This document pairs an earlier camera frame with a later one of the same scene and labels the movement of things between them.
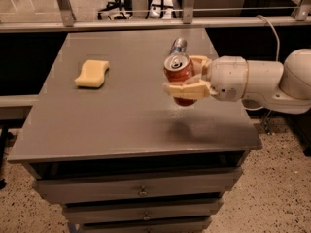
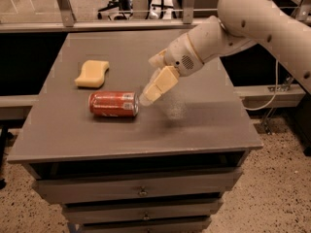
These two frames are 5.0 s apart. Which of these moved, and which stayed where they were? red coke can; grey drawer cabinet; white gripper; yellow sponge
Moved: white gripper; red coke can
Stayed: yellow sponge; grey drawer cabinet
